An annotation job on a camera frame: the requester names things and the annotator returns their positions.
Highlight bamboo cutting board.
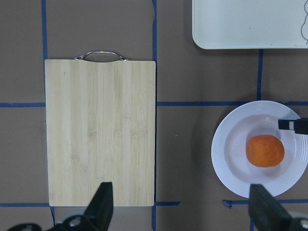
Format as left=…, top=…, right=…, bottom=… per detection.
left=45, top=56, right=156, bottom=207

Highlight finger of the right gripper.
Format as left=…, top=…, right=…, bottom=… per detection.
left=278, top=118, right=308, bottom=135

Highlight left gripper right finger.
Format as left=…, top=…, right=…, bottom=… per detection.
left=248, top=184, right=292, bottom=231

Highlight white round plate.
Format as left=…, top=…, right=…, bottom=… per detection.
left=211, top=101, right=308, bottom=198

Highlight cream bear tray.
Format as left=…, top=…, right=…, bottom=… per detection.
left=192, top=0, right=308, bottom=50

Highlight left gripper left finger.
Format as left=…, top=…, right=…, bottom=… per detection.
left=84, top=182, right=114, bottom=231

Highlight orange fruit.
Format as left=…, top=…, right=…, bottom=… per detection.
left=245, top=135, right=285, bottom=167

